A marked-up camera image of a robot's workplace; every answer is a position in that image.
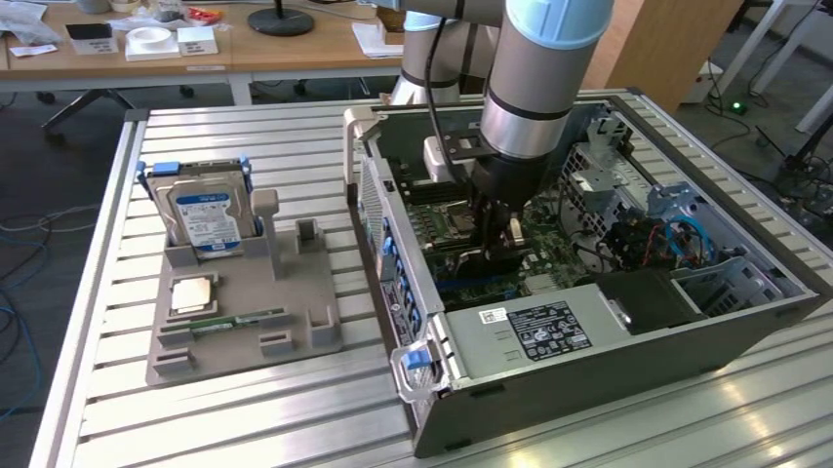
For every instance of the light wooden desk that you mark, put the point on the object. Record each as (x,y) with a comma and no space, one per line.
(293,53)
(98,66)

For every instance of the grey parts rack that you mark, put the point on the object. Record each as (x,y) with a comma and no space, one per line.
(261,292)

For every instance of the blue case latch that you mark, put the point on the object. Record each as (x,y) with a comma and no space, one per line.
(417,361)

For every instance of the black round lamp base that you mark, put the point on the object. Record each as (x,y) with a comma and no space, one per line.
(280,22)

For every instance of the silver perforated disk bay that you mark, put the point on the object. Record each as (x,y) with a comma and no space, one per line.
(599,185)

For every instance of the white paper stack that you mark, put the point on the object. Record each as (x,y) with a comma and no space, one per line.
(379,41)

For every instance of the green loose RAM stick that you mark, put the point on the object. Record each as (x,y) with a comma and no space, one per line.
(222,323)

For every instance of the black device with green light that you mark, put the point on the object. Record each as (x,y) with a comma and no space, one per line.
(738,105)

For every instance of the black desk foot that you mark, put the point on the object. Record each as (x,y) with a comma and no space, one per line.
(72,109)

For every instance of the CPU socket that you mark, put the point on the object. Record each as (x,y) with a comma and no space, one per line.
(459,219)

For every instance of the silver metal drive bracket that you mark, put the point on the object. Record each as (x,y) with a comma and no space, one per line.
(736,278)

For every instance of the small red object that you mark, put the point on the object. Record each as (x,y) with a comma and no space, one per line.
(201,15)

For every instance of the small white labelled box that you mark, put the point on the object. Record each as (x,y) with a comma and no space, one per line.
(196,44)

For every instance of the white square tray box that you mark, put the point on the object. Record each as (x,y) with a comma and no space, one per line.
(153,52)

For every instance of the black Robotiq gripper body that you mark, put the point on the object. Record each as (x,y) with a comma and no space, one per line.
(508,180)

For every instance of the grey cup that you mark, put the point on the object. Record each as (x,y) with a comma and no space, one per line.
(94,6)

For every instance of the brown cardboard box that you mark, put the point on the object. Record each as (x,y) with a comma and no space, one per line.
(391,19)

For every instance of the white tape roll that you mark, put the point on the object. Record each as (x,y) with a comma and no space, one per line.
(149,35)

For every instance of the wooden cabinet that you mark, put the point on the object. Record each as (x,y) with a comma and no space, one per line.
(684,49)

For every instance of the silver CPU chip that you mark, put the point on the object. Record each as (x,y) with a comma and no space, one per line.
(192,295)

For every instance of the green motherboard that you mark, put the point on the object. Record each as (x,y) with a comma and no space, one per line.
(560,258)

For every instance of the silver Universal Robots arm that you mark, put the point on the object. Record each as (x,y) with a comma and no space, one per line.
(540,73)

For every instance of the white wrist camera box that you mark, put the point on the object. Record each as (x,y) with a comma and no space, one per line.
(437,161)

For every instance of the blue expansion slot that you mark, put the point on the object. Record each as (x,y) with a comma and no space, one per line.
(447,284)

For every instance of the white device with red dot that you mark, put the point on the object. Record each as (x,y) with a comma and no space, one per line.
(708,83)

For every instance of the crumpled clear plastic bag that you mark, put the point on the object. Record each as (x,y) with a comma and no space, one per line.
(26,22)

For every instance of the grey power supply unit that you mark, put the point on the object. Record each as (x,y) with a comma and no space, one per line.
(483,356)

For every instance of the black topped white box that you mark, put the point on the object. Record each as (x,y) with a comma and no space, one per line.
(92,36)

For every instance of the Nvidia graphics card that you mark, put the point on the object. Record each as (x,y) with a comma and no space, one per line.
(476,268)

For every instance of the open dark PC case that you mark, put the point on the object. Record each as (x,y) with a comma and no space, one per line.
(587,390)

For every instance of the white table frame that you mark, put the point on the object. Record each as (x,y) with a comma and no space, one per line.
(747,49)

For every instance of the hard disk with blue rails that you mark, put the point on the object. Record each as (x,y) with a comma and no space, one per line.
(202,214)

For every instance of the red and white card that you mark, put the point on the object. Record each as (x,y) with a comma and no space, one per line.
(33,50)

